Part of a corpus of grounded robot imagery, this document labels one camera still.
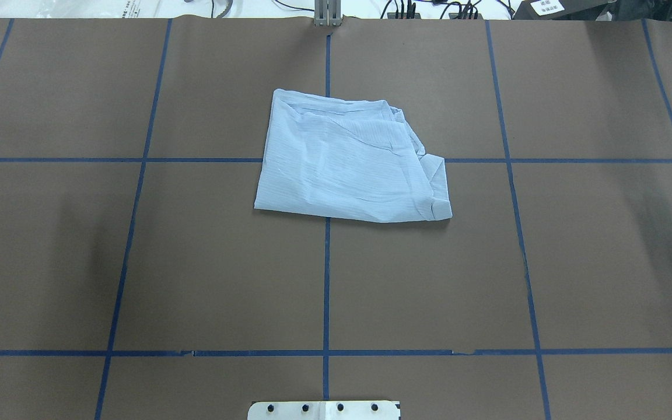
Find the light blue button shirt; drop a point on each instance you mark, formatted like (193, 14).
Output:
(358, 160)

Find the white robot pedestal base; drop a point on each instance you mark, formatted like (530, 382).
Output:
(354, 409)

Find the brown paper table cover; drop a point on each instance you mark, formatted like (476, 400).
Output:
(138, 280)

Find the aluminium frame post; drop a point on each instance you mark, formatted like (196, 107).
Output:
(327, 13)

